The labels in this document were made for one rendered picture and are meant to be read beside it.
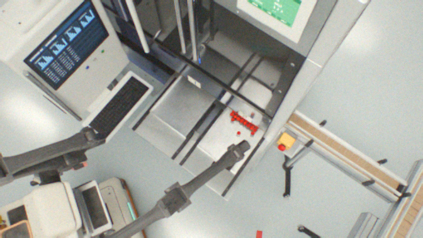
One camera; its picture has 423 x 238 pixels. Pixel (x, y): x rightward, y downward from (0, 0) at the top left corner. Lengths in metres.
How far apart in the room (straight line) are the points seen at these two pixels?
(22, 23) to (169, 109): 0.87
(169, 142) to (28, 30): 0.88
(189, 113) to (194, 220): 1.05
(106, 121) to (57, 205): 0.74
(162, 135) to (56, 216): 0.74
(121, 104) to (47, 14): 0.74
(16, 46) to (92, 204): 0.78
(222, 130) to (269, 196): 1.01
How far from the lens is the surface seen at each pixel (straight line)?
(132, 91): 2.13
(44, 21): 1.58
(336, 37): 0.96
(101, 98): 2.18
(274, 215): 2.77
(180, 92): 2.00
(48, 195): 1.50
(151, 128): 1.95
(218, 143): 1.90
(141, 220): 1.40
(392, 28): 3.67
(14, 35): 1.59
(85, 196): 1.80
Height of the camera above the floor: 2.72
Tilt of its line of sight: 72 degrees down
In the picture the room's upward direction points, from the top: 2 degrees counter-clockwise
